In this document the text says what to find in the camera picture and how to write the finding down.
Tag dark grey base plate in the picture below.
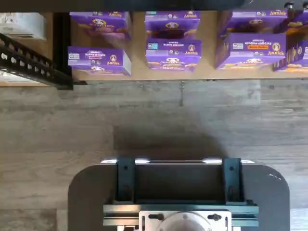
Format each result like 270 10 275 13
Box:
68 163 291 231

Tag aluminium extrusion rail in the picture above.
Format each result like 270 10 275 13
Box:
103 204 259 228

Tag black perforated shelf post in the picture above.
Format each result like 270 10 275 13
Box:
52 12 74 91

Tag purple Annie's box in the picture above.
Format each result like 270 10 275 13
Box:
274 10 308 37
144 10 201 39
218 10 288 38
67 46 132 77
69 11 132 40
272 39 308 73
145 38 203 73
214 32 287 71

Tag black perforated shelf rail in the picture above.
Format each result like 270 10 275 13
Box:
0 32 73 90

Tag white carton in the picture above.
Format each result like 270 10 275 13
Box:
0 12 47 41

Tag wooden shelf board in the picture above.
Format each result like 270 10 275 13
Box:
69 11 308 81

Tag black base bracket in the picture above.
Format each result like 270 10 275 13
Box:
222 158 244 203
116 158 136 203

